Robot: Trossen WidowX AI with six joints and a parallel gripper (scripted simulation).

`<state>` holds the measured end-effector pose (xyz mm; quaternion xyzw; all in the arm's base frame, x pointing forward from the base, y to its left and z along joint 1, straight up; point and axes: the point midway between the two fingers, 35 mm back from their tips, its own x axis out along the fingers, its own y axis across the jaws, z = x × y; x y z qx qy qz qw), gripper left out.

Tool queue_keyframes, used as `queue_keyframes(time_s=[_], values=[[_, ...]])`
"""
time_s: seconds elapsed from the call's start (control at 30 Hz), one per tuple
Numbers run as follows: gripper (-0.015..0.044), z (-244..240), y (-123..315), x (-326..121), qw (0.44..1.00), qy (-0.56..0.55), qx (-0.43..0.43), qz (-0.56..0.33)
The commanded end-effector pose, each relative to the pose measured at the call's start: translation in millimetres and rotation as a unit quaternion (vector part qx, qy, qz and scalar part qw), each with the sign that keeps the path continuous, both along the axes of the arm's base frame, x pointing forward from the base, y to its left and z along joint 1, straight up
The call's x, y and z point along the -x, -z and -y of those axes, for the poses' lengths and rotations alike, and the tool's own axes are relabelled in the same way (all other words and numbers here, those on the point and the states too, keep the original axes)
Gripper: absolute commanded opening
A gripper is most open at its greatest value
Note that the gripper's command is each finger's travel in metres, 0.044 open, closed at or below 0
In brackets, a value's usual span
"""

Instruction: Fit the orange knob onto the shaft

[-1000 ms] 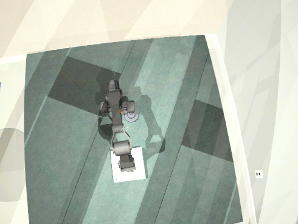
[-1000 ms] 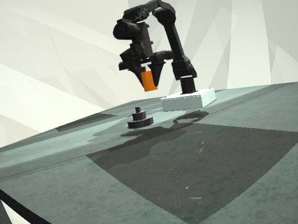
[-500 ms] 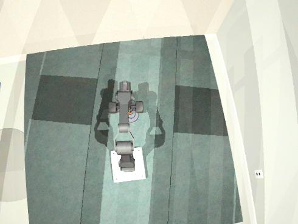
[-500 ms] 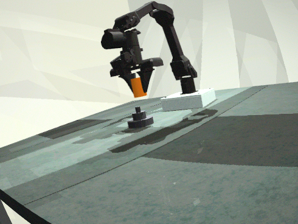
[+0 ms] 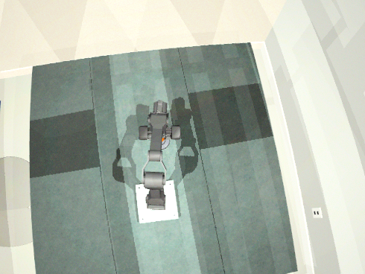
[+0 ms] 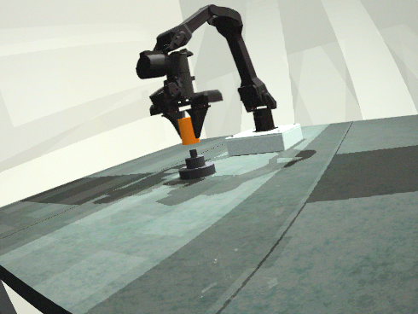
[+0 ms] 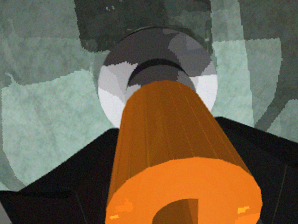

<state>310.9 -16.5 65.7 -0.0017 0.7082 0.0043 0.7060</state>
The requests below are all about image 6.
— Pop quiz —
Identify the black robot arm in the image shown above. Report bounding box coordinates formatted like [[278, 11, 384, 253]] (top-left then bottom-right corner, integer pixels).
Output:
[[136, 4, 279, 133]]

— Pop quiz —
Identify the orange knob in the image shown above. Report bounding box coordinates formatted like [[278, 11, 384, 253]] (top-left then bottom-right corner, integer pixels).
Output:
[[178, 117, 200, 145]]

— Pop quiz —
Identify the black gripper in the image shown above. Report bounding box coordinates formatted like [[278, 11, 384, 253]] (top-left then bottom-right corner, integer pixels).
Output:
[[149, 73, 224, 138]]

